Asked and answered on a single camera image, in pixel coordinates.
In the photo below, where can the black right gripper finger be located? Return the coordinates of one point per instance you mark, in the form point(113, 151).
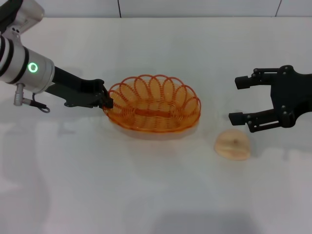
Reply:
point(263, 120)
point(260, 77)

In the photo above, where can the orange woven plastic basket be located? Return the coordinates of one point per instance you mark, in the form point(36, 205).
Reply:
point(156, 122)

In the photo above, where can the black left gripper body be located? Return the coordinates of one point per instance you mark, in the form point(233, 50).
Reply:
point(75, 92)

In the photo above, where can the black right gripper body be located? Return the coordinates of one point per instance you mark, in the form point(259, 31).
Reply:
point(290, 97)

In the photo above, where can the pale round bread bun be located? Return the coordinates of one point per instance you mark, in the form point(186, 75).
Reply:
point(231, 147)

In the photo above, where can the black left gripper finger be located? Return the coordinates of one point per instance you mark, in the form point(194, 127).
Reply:
point(108, 101)
point(102, 103)

